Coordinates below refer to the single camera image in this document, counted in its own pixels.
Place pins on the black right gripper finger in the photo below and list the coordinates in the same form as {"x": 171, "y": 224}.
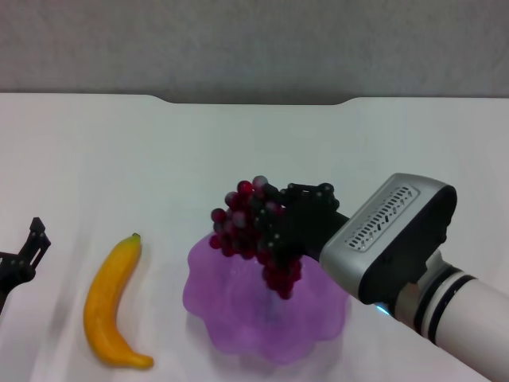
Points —
{"x": 278, "y": 235}
{"x": 314, "y": 197}

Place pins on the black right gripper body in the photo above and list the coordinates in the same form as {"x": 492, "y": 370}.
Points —
{"x": 314, "y": 231}

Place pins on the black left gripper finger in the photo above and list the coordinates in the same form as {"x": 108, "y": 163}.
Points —
{"x": 36, "y": 246}

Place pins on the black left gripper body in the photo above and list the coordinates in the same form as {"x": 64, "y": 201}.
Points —
{"x": 14, "y": 274}

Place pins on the dark red grape bunch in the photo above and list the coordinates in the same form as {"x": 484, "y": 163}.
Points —
{"x": 238, "y": 231}

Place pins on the yellow banana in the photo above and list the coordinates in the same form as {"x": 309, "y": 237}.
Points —
{"x": 103, "y": 298}

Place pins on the purple wavy plastic plate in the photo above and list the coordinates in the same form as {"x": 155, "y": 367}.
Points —
{"x": 238, "y": 318}

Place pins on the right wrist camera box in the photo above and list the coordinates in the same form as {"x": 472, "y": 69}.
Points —
{"x": 381, "y": 231}

